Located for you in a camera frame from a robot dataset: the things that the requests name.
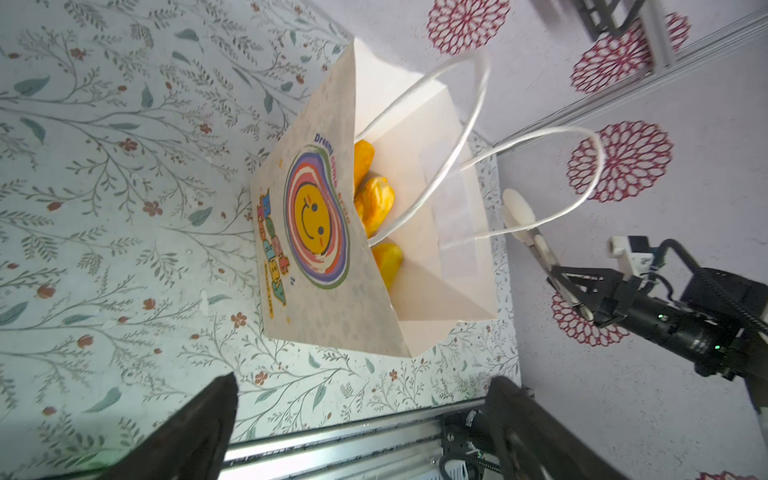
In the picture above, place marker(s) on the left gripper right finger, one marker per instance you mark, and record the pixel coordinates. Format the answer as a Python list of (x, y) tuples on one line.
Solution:
[(532, 444)]

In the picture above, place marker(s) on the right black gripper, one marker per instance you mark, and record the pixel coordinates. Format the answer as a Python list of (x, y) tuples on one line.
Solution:
[(605, 297)]

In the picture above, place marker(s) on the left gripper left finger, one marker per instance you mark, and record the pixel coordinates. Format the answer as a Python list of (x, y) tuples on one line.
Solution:
[(191, 444)]

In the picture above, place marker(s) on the white paper bag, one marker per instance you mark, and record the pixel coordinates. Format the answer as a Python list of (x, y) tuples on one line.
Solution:
[(319, 282)]

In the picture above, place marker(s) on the metal tongs white tips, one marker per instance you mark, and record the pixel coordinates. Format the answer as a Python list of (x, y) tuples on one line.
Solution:
[(517, 212)]

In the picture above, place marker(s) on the yellow fake bread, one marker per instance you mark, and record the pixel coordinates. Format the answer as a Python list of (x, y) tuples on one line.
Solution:
[(364, 153)]

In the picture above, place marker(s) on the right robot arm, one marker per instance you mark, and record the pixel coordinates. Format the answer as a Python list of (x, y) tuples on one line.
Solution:
[(702, 329)]

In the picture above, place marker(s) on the orange fake bread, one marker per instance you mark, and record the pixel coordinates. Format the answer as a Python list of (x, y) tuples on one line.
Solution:
[(389, 258)]

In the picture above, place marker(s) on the yellow croissant bread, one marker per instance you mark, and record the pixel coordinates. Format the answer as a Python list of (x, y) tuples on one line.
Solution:
[(373, 203)]

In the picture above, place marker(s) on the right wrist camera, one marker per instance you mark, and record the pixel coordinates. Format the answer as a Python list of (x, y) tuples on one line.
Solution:
[(633, 253)]

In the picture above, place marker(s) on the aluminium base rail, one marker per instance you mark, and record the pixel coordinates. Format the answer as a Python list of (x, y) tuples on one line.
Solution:
[(427, 443)]

